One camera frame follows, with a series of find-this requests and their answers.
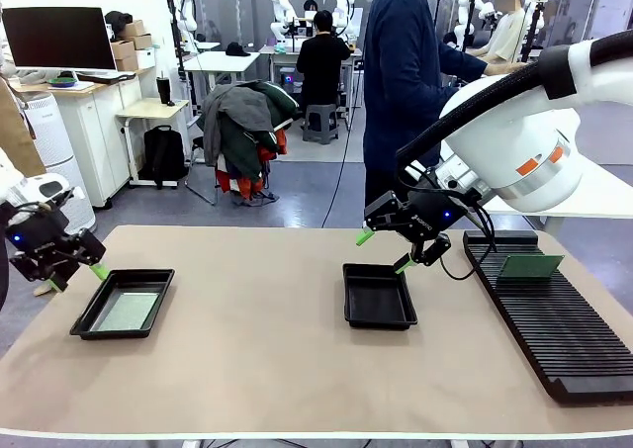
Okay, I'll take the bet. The black computer monitor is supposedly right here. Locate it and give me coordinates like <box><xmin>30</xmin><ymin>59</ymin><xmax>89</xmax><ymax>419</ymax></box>
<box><xmin>1</xmin><ymin>6</ymin><xmax>119</xmax><ymax>73</ymax></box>

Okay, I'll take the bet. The person in cream shirt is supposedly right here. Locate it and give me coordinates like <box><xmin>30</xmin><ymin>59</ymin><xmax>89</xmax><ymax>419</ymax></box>
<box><xmin>467</xmin><ymin>0</ymin><xmax>528</xmax><ymax>66</ymax></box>

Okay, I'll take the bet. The person's bare hand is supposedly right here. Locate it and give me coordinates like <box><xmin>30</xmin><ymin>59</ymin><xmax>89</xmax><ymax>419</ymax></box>
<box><xmin>487</xmin><ymin>60</ymin><xmax>528</xmax><ymax>77</ymax></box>

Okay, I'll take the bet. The white workbench desk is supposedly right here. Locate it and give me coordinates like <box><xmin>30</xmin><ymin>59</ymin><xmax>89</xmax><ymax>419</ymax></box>
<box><xmin>259</xmin><ymin>45</ymin><xmax>365</xmax><ymax>133</ymax></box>

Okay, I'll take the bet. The person in navy coat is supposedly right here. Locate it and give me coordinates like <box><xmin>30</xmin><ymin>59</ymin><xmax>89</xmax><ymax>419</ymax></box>
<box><xmin>363</xmin><ymin>0</ymin><xmax>491</xmax><ymax>229</ymax></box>

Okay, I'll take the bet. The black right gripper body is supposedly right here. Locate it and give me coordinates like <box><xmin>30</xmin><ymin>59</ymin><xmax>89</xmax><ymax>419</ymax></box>
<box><xmin>402</xmin><ymin>190</ymin><xmax>469</xmax><ymax>244</ymax></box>

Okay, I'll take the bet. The green circuit board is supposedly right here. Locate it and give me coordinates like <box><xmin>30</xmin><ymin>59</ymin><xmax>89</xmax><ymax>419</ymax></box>
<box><xmin>497</xmin><ymin>253</ymin><xmax>566</xmax><ymax>282</ymax></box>
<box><xmin>90</xmin><ymin>292</ymin><xmax>160</xmax><ymax>332</ymax></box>

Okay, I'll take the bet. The white side table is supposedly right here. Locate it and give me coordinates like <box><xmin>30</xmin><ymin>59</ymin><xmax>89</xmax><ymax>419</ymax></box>
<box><xmin>434</xmin><ymin>106</ymin><xmax>633</xmax><ymax>241</ymax></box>

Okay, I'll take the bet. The thin black hanging cable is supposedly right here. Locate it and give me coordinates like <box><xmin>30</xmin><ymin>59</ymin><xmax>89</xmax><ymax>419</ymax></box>
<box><xmin>319</xmin><ymin>56</ymin><xmax>367</xmax><ymax>229</ymax></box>

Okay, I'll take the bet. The small wooden-top rolling table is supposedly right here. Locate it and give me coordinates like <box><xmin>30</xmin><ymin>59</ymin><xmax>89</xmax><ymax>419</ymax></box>
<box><xmin>116</xmin><ymin>98</ymin><xmax>192</xmax><ymax>190</ymax></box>

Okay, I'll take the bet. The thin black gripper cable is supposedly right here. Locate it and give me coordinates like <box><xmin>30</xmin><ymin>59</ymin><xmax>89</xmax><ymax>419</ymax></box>
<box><xmin>405</xmin><ymin>163</ymin><xmax>497</xmax><ymax>281</ymax></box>

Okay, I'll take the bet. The grey plastic stool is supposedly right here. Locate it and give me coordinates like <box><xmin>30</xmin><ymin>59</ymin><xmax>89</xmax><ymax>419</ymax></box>
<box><xmin>302</xmin><ymin>104</ymin><xmax>340</xmax><ymax>146</ymax></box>

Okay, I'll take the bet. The black backpack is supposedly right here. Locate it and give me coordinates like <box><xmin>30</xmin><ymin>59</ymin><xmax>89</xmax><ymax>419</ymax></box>
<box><xmin>138</xmin><ymin>125</ymin><xmax>189</xmax><ymax>188</ymax></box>

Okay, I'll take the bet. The black plastic ESD tray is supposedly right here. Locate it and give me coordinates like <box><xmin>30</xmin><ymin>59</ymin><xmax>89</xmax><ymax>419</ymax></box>
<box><xmin>342</xmin><ymin>263</ymin><xmax>419</xmax><ymax>330</ymax></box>
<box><xmin>69</xmin><ymin>268</ymin><xmax>176</xmax><ymax>341</ymax></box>

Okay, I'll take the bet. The white cabinet desk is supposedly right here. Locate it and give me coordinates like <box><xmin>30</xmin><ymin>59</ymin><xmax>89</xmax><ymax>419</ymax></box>
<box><xmin>9</xmin><ymin>66</ymin><xmax>154</xmax><ymax>207</ymax></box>

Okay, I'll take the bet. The black keyboard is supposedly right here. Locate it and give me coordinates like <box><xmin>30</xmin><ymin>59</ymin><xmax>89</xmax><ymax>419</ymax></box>
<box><xmin>76</xmin><ymin>70</ymin><xmax>137</xmax><ymax>84</ymax></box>

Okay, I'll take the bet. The black right arm cable sleeve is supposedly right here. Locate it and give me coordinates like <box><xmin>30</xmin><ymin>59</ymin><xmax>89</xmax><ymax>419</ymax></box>
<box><xmin>395</xmin><ymin>35</ymin><xmax>633</xmax><ymax>172</ymax></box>

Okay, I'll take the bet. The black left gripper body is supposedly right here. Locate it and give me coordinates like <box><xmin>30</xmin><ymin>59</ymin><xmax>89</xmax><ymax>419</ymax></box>
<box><xmin>3</xmin><ymin>204</ymin><xmax>71</xmax><ymax>272</ymax></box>

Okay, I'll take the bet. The coat pile on chair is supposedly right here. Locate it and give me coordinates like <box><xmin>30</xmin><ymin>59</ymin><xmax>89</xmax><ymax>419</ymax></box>
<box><xmin>196</xmin><ymin>80</ymin><xmax>302</xmax><ymax>207</ymax></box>

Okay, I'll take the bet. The black camera stand pole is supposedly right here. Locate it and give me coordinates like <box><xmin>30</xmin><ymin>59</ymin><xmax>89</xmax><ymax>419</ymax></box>
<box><xmin>457</xmin><ymin>0</ymin><xmax>479</xmax><ymax>53</ymax></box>

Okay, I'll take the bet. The seated person in black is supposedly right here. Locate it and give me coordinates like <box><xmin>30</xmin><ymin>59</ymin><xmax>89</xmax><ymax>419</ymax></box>
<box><xmin>295</xmin><ymin>10</ymin><xmax>352</xmax><ymax>118</ymax></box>

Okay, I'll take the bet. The black camera tripod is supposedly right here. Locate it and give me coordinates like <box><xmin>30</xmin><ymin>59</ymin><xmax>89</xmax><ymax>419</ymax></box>
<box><xmin>518</xmin><ymin>0</ymin><xmax>548</xmax><ymax>63</ymax></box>

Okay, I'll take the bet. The black slotted board rack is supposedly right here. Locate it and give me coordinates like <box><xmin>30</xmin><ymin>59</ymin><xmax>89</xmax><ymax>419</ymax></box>
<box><xmin>463</xmin><ymin>229</ymin><xmax>633</xmax><ymax>404</ymax></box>

